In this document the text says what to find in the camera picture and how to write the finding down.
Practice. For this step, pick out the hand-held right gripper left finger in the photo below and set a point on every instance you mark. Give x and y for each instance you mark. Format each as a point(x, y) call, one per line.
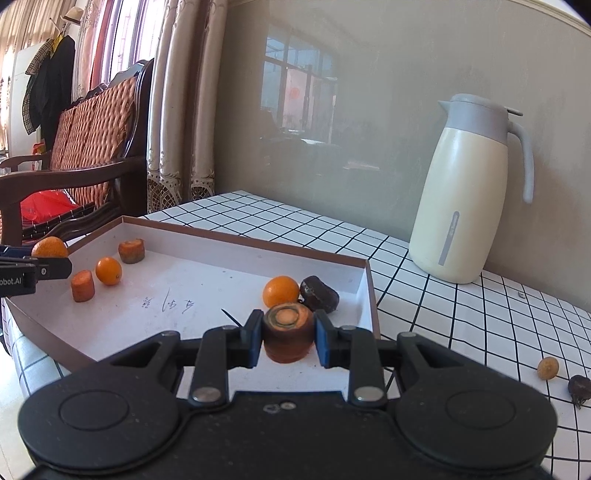
point(254, 337)

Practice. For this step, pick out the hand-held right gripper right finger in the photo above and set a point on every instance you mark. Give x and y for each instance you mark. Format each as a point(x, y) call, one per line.
point(323, 341)

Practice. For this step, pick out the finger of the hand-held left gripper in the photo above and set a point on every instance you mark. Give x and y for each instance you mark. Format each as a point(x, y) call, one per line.
point(14, 252)
point(53, 268)

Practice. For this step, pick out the small orange mandarin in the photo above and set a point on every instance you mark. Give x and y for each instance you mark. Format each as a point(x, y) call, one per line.
point(50, 248)

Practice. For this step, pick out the carrot piece with ringed top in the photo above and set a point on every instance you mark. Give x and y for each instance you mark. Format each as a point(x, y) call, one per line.
point(286, 337)

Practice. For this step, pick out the ridged orange carrot piece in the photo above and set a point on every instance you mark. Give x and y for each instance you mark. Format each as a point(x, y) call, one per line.
point(82, 286)

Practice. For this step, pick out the large orange mandarin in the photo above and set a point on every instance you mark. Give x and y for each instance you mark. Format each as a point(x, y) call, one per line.
point(280, 290)

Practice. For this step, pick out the smooth bright orange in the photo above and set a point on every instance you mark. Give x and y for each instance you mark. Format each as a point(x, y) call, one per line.
point(109, 270)

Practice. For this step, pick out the brownish carrot piece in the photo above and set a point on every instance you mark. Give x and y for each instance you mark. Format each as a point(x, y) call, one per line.
point(131, 250)

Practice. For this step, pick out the brown cardboard tray box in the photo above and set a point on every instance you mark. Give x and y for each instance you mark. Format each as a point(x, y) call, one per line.
point(184, 277)

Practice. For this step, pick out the dark brown chestnut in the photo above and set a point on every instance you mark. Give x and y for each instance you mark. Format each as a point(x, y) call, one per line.
point(580, 385)
point(319, 293)

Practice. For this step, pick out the red plastic bag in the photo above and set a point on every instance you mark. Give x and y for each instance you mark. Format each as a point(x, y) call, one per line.
point(44, 205)

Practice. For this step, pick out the checkered white tablecloth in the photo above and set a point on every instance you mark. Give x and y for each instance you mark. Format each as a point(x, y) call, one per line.
point(461, 323)

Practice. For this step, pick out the wooden bench with orange cushions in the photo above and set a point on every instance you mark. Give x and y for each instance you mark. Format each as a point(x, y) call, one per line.
point(97, 129)

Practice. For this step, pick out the white cabinet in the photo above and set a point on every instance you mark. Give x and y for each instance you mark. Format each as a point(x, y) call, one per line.
point(17, 92)

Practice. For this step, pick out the hanging dark clothes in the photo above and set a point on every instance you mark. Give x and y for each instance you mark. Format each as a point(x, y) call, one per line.
point(51, 83)

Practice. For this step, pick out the beige lace curtain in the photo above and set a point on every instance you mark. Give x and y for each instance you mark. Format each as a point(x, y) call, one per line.
point(184, 115)

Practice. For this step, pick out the cream thermos jug grey lid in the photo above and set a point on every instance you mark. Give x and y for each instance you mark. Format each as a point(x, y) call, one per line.
point(461, 184)

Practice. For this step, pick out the small tan longan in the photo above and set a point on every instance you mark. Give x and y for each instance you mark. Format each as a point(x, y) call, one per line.
point(547, 368)

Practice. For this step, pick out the pink curtain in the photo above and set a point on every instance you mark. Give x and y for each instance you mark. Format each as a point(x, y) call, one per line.
point(99, 41)

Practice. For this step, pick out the beige brimmed hat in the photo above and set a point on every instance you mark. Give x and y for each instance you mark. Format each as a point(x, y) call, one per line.
point(73, 16)

